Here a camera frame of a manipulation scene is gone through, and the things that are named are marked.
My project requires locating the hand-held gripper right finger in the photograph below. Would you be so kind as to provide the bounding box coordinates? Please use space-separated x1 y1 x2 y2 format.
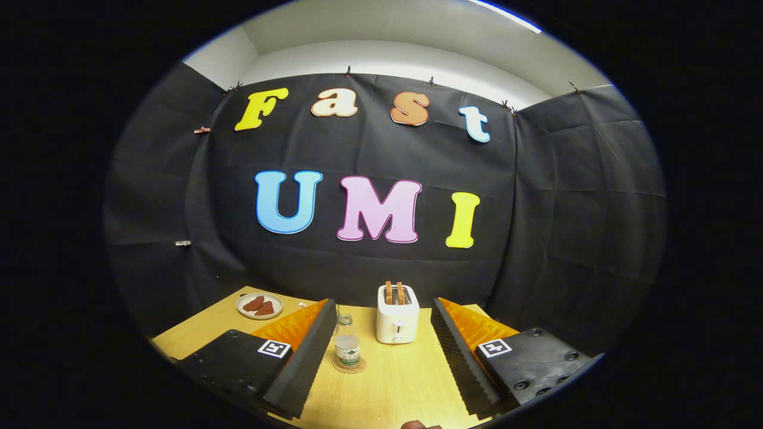
430 297 594 419

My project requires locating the wooden table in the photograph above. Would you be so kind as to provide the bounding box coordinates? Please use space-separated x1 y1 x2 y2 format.
150 286 507 429

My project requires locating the white round plate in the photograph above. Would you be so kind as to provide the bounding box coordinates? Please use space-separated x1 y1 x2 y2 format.
236 293 284 321

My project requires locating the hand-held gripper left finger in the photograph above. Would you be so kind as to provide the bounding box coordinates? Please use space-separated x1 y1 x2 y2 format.
178 298 339 419

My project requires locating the clear plastic juice bottle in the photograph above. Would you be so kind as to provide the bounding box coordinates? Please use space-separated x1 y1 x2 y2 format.
333 314 362 369

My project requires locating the white toaster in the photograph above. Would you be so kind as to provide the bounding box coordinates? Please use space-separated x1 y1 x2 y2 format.
376 284 421 345

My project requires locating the black backdrop cloth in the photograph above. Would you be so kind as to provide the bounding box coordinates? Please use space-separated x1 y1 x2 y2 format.
103 63 666 358

